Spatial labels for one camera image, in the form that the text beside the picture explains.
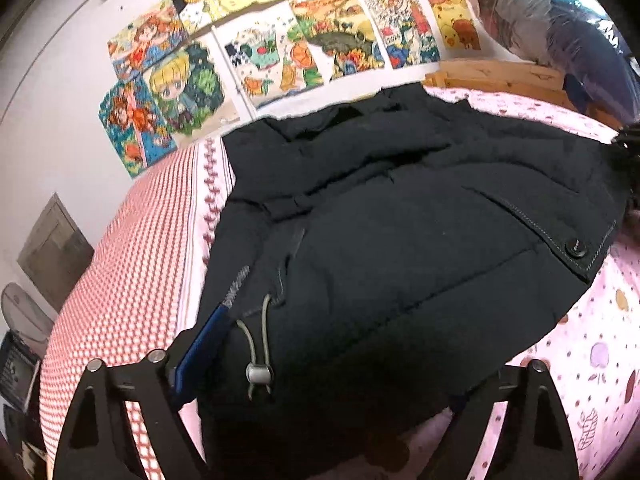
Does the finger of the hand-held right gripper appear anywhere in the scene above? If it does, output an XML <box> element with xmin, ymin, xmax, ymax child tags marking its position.
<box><xmin>607</xmin><ymin>122</ymin><xmax>640</xmax><ymax>161</ymax></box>

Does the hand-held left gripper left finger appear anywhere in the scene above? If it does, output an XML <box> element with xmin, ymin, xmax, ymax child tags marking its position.
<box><xmin>52</xmin><ymin>302</ymin><xmax>231</xmax><ymax>480</ymax></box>

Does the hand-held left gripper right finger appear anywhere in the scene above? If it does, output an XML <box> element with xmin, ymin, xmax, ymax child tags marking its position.
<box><xmin>430</xmin><ymin>358</ymin><xmax>581</xmax><ymax>480</ymax></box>

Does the black puffer jacket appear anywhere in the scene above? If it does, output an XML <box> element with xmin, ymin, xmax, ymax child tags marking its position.
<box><xmin>197</xmin><ymin>82</ymin><xmax>633</xmax><ymax>480</ymax></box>

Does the red checkered quilt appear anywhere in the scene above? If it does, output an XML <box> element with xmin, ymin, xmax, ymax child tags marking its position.
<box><xmin>39</xmin><ymin>140</ymin><xmax>211</xmax><ymax>480</ymax></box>

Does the pink apple-print bedsheet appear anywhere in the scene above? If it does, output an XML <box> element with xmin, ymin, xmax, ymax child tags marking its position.
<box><xmin>177</xmin><ymin>85</ymin><xmax>640</xmax><ymax>480</ymax></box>

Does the plastic-wrapped blue bedding bundle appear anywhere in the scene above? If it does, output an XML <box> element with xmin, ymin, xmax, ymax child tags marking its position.
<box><xmin>470</xmin><ymin>0</ymin><xmax>633</xmax><ymax>126</ymax></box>

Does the white round object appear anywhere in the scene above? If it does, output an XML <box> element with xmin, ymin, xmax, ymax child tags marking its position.
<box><xmin>0</xmin><ymin>282</ymin><xmax>58</xmax><ymax>346</ymax></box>

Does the dark box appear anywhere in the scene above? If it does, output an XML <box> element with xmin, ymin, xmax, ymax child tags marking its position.
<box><xmin>0</xmin><ymin>332</ymin><xmax>42</xmax><ymax>411</ymax></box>

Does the wooden bed frame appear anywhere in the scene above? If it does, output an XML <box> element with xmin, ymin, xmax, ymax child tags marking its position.
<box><xmin>424</xmin><ymin>57</ymin><xmax>626</xmax><ymax>128</ymax></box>

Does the grey wall panel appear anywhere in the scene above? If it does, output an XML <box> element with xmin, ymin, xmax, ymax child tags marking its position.
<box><xmin>17</xmin><ymin>192</ymin><xmax>96</xmax><ymax>313</ymax></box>

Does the group of colourful wall drawings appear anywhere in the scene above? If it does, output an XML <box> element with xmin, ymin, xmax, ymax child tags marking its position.
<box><xmin>97</xmin><ymin>0</ymin><xmax>483</xmax><ymax>181</ymax></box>

